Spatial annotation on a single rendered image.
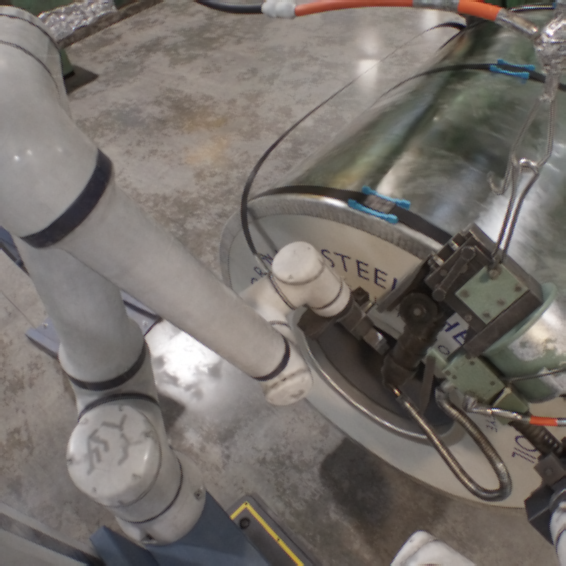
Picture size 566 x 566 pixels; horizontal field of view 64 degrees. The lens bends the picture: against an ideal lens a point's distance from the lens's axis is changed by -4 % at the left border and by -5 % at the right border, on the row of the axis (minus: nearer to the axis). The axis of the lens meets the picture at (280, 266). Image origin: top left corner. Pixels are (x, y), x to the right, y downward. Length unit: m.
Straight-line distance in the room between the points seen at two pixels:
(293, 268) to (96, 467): 0.46
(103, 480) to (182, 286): 0.38
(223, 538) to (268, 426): 1.20
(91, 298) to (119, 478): 0.29
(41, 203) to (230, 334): 0.31
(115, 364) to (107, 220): 0.41
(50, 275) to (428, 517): 1.70
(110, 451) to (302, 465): 1.35
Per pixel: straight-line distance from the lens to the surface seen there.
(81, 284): 0.71
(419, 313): 0.75
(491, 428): 1.24
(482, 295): 0.70
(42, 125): 0.45
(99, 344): 0.81
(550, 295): 0.71
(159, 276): 0.54
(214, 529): 1.03
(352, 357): 1.64
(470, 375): 0.76
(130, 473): 0.81
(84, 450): 0.85
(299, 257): 0.83
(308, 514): 2.04
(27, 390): 2.73
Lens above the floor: 1.97
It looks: 47 degrees down
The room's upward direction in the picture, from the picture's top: 10 degrees counter-clockwise
